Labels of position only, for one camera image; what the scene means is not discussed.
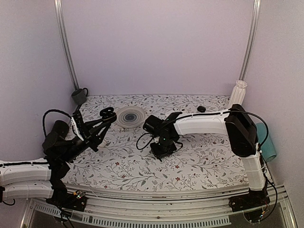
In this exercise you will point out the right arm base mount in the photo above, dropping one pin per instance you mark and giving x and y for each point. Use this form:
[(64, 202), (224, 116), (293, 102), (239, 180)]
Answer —
[(254, 204)]

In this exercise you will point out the swirl patterned bowl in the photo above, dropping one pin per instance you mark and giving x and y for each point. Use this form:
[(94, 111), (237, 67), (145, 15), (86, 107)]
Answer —
[(130, 117)]

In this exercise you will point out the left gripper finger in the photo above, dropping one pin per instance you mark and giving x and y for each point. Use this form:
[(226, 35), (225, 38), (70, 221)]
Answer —
[(100, 133), (91, 124)]

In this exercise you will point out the aluminium post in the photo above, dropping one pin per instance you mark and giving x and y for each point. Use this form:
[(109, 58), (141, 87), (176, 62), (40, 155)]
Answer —
[(64, 39), (251, 39)]

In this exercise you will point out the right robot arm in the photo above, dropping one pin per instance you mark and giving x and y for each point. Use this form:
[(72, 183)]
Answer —
[(235, 123)]

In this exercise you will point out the small black case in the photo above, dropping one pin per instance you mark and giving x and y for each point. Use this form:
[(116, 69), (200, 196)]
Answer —
[(201, 109)]

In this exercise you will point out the teal cup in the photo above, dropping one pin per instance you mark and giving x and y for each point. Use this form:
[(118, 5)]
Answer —
[(268, 149)]

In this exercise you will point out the grey mug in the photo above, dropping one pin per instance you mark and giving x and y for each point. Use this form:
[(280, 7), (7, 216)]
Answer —
[(79, 96)]

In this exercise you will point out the white ribbed vase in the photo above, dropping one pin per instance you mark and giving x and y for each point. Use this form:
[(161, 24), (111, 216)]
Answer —
[(238, 93)]

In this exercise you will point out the right aluminium post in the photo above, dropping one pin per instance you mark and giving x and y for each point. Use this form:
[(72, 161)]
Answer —
[(251, 39)]

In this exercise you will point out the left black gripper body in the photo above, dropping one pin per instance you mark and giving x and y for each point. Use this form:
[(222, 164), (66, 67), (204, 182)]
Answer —
[(90, 141)]

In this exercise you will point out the left aluminium post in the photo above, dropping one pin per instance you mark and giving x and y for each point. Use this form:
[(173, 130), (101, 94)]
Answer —
[(64, 39)]

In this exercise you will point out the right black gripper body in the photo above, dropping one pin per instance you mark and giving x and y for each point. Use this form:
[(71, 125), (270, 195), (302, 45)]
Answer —
[(164, 148)]

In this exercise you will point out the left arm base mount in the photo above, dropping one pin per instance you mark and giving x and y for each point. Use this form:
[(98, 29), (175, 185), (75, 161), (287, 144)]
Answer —
[(74, 201)]

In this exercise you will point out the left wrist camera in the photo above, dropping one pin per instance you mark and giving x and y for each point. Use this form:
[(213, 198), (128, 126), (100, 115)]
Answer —
[(76, 124)]

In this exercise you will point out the front aluminium rail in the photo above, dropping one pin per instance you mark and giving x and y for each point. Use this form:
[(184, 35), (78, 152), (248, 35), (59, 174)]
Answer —
[(178, 209)]

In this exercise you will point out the black earbud charging case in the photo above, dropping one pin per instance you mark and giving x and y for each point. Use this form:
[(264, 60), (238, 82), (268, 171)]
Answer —
[(108, 114)]

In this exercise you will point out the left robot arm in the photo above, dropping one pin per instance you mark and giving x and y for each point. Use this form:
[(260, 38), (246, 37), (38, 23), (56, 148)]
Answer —
[(42, 178)]

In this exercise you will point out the floral tablecloth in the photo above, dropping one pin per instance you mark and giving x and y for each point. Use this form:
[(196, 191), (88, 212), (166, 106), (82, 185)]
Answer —
[(202, 161)]

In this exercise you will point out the white case near left arm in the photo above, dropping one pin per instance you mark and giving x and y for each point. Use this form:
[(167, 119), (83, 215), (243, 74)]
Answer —
[(103, 144)]

